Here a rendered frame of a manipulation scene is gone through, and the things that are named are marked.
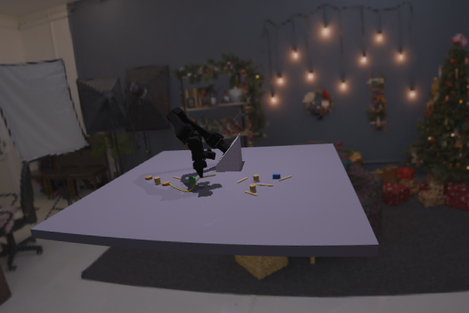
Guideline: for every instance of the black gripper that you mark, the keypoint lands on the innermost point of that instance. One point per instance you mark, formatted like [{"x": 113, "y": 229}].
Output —
[{"x": 198, "y": 163}]

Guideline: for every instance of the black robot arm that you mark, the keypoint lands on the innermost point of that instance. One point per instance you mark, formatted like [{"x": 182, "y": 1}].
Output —
[{"x": 192, "y": 133}]

